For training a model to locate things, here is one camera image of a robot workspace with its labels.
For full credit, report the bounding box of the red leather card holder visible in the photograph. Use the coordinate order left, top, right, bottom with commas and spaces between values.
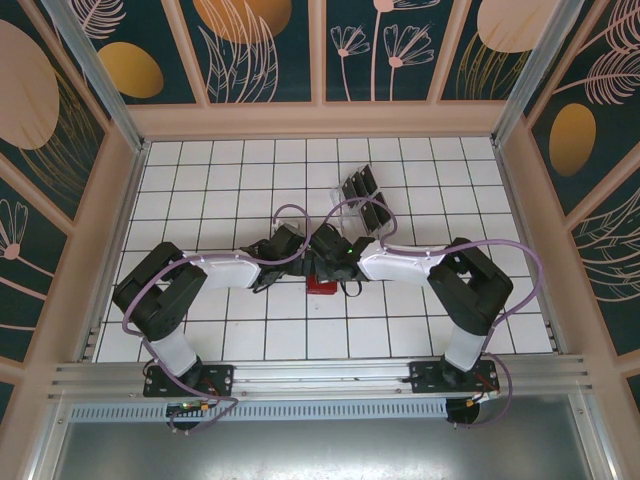
304, 273, 339, 297

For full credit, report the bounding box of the clear acrylic card stand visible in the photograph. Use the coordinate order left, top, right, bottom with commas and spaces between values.
328, 163, 396, 236

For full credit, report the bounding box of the grey metal panel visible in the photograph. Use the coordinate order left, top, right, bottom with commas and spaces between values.
29, 418, 619, 480

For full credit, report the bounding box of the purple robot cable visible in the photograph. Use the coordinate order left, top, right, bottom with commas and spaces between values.
319, 198, 546, 432
122, 202, 314, 436

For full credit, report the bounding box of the aluminium mounting rail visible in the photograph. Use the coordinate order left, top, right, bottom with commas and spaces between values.
47, 353, 596, 401

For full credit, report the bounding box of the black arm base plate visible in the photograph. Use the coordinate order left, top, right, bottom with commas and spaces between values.
143, 363, 236, 399
407, 360, 501, 396

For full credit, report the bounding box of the grey slotted cable duct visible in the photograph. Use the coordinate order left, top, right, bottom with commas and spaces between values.
69, 397, 449, 421

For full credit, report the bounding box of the aluminium table side rail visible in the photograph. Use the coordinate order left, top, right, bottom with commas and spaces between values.
492, 142, 569, 354
74, 142, 151, 364

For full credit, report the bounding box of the aluminium frame post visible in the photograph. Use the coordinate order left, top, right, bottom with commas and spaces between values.
42, 0, 147, 152
491, 0, 576, 147

